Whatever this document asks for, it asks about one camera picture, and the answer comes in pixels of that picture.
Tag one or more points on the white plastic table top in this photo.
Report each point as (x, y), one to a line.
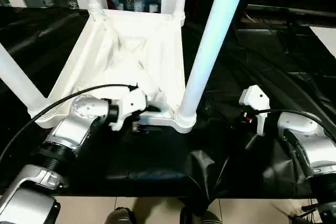
(86, 58)

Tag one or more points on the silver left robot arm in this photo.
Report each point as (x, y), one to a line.
(73, 129)

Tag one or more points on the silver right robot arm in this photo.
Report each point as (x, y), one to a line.
(309, 140)

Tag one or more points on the black mat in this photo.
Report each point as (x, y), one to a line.
(157, 161)

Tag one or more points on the black left robot foot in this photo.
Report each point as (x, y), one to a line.
(118, 216)

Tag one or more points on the white flat board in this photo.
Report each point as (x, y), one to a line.
(325, 39)

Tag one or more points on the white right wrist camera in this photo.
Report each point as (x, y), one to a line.
(256, 98)

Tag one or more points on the black rail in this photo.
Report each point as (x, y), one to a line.
(288, 9)

